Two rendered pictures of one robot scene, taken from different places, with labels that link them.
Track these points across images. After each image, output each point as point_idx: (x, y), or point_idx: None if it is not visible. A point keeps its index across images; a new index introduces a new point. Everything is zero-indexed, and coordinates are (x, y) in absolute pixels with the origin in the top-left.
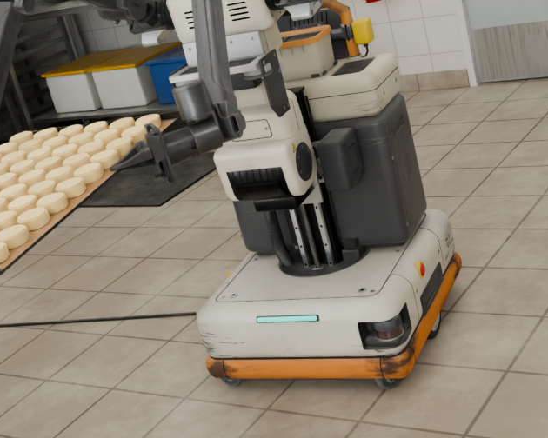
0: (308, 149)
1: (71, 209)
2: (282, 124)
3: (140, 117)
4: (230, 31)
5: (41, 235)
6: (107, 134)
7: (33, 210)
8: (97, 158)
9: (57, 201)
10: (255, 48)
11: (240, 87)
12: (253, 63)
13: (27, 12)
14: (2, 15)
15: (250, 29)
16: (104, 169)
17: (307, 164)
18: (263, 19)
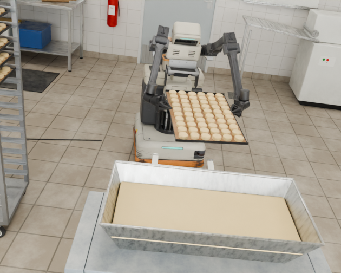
0: None
1: (237, 124)
2: (190, 89)
3: (216, 93)
4: (185, 58)
5: (242, 133)
6: (212, 98)
7: (233, 124)
8: (225, 108)
9: (235, 122)
10: (194, 66)
11: (182, 76)
12: (198, 72)
13: (167, 49)
14: (161, 49)
15: (192, 59)
16: None
17: None
18: (197, 57)
